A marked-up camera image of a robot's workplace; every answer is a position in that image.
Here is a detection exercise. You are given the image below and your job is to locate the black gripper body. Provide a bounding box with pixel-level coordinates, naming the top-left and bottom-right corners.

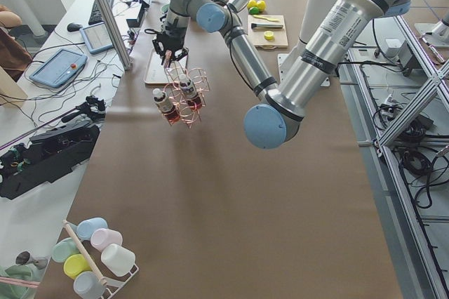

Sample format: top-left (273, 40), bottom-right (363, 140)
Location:
top-left (152, 25), bottom-right (189, 62)

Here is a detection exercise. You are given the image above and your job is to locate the copper wire bottle basket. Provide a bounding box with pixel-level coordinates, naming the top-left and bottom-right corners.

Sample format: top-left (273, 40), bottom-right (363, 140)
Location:
top-left (159, 51), bottom-right (210, 128)

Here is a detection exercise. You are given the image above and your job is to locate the tea bottle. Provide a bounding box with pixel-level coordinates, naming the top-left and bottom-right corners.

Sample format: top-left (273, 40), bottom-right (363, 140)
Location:
top-left (152, 88), bottom-right (180, 124)
top-left (179, 74), bottom-right (203, 110)

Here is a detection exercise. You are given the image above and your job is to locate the cream rabbit tray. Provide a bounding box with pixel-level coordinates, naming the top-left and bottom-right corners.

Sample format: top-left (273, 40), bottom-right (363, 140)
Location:
top-left (144, 50), bottom-right (188, 86)

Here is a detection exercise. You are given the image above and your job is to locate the blue teach pendant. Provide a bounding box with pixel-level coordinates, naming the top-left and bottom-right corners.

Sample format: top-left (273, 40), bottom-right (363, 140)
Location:
top-left (29, 48), bottom-right (88, 88)
top-left (79, 22), bottom-right (114, 55)

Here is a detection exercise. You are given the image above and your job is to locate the black keyboard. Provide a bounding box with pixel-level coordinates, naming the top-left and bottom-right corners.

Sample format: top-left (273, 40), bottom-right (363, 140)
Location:
top-left (88, 0), bottom-right (114, 25)

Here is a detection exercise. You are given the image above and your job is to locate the steel muddler black tip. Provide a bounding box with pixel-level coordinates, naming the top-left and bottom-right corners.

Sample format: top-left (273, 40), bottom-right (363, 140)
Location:
top-left (250, 22), bottom-right (283, 29)

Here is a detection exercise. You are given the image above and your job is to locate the yellow lemon far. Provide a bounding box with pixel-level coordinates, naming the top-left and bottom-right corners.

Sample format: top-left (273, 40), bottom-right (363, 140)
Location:
top-left (247, 0), bottom-right (257, 10)

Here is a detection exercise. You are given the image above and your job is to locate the half lemon slice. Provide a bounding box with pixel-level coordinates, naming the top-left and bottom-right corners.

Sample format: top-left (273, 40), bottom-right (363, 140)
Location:
top-left (264, 31), bottom-right (274, 40)

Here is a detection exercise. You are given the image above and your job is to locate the black computer mouse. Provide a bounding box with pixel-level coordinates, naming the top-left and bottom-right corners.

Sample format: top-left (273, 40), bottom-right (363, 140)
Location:
top-left (67, 22), bottom-right (83, 32)

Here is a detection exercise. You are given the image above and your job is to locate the yellow plastic knife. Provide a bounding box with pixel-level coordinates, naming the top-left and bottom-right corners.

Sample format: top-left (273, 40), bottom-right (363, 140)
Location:
top-left (253, 15), bottom-right (280, 22)

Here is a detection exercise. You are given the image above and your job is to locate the bamboo cutting board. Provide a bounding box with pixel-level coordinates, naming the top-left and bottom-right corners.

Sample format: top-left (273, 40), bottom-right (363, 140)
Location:
top-left (247, 15), bottom-right (288, 48)

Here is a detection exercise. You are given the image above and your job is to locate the blue plastic cup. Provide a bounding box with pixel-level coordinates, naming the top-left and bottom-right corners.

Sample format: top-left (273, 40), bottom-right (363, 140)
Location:
top-left (76, 217), bottom-right (108, 240)

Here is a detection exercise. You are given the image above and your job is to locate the pink plastic cup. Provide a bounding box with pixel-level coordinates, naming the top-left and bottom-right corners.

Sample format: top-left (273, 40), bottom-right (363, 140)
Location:
top-left (90, 228), bottom-right (123, 252)

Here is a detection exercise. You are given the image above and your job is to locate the white plastic cup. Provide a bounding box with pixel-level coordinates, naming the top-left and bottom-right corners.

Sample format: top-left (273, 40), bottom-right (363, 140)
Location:
top-left (101, 244), bottom-right (136, 277)

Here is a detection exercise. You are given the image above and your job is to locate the green plastic cup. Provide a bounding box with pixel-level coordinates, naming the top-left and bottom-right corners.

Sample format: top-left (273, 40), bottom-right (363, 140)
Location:
top-left (51, 237), bottom-right (79, 263)

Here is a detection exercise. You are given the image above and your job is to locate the yellow plastic cup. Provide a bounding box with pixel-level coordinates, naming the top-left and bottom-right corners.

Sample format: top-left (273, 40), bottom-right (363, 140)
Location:
top-left (63, 253), bottom-right (91, 280)

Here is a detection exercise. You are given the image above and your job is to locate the grey plastic cup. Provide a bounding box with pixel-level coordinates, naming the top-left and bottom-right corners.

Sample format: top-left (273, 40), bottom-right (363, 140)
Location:
top-left (73, 271), bottom-right (106, 299)

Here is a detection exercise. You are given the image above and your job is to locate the steel jigger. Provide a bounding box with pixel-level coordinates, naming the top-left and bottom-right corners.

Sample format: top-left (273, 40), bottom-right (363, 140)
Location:
top-left (15, 251), bottom-right (48, 270)

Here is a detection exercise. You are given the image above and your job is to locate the green utensil holder cup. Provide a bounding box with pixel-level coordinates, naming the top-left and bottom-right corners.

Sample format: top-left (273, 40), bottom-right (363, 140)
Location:
top-left (0, 264), bottom-right (43, 299)

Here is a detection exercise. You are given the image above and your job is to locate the aluminium frame post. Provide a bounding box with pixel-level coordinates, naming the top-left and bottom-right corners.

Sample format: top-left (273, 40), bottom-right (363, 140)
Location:
top-left (95, 0), bottom-right (132, 71)

